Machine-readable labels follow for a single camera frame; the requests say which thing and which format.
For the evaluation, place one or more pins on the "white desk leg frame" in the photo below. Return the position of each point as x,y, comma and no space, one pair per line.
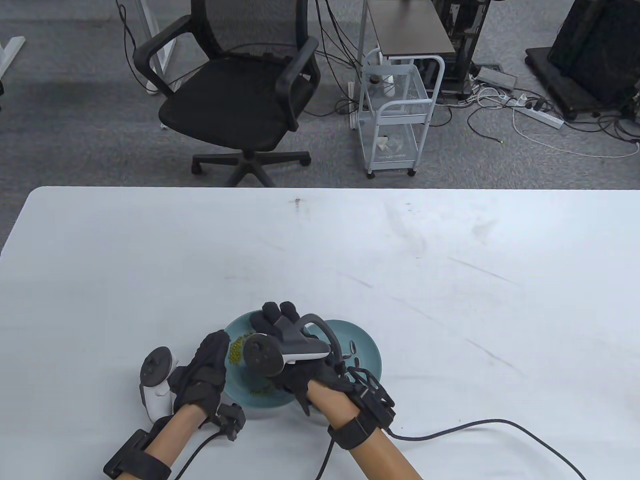
162,62

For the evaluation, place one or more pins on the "pile of green beans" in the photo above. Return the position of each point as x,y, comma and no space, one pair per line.
236,350

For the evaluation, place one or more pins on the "brown top side table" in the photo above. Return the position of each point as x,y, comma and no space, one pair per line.
410,30

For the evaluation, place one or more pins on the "black office chair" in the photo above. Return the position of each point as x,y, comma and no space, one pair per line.
225,100

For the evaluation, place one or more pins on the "grey white handheld controller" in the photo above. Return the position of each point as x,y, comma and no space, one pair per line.
157,395
262,355

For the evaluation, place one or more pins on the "black stand base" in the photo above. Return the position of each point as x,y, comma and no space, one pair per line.
537,62

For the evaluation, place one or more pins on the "person's left forearm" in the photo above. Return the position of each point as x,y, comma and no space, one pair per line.
175,431

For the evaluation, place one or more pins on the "person's right hand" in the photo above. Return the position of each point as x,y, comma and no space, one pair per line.
300,380

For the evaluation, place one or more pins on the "small white power strip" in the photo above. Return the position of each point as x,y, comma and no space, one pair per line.
351,90

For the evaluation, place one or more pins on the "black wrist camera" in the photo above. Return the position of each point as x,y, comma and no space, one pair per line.
231,421

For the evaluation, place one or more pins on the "white rolling cart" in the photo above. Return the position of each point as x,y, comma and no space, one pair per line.
395,156

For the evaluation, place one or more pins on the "person's left hand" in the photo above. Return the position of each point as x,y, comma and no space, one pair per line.
202,380

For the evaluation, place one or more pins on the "long white power strip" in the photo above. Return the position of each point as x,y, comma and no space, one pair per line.
542,116

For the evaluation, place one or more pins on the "white crumpled paper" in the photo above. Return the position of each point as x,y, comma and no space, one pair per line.
384,144

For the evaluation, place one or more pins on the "white desk foot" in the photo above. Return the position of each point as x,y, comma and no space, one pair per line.
11,52

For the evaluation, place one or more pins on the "teal plate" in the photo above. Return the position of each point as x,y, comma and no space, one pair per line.
237,325
367,345

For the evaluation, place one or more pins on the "grey adapter box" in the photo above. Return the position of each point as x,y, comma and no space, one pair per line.
495,76

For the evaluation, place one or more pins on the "black forearm pack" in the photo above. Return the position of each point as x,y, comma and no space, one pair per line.
375,400
124,457

